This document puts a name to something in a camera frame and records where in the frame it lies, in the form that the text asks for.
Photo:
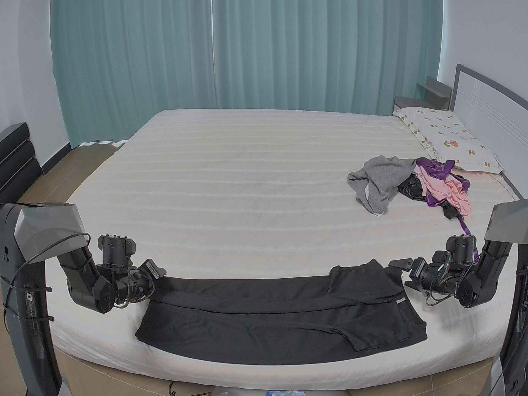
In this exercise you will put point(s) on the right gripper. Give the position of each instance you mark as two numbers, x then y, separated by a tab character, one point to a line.
429	274

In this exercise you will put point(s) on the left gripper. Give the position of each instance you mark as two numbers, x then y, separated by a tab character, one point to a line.
150	274

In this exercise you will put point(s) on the black T-shirt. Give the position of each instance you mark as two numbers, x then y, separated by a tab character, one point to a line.
268	316

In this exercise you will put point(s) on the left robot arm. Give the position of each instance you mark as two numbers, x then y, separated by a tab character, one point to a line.
82	279

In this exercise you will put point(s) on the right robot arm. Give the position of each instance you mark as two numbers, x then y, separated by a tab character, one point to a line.
491	270

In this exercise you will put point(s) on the pile of clothes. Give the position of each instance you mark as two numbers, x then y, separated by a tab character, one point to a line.
443	186

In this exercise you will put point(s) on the bed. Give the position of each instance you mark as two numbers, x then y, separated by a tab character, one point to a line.
247	171

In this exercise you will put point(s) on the grey garment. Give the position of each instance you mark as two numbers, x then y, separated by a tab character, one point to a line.
381	178

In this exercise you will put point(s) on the white printed pillow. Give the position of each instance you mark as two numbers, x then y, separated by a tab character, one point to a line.
447	136

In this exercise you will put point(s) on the black chest of drawers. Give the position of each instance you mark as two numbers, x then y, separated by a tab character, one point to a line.
16	159

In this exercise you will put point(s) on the grey bedside table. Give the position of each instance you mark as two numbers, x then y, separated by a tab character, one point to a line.
433	91

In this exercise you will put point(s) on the blue-green curtain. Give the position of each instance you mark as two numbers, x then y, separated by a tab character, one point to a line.
326	39
132	56

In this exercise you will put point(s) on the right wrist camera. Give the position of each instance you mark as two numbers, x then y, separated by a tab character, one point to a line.
439	258

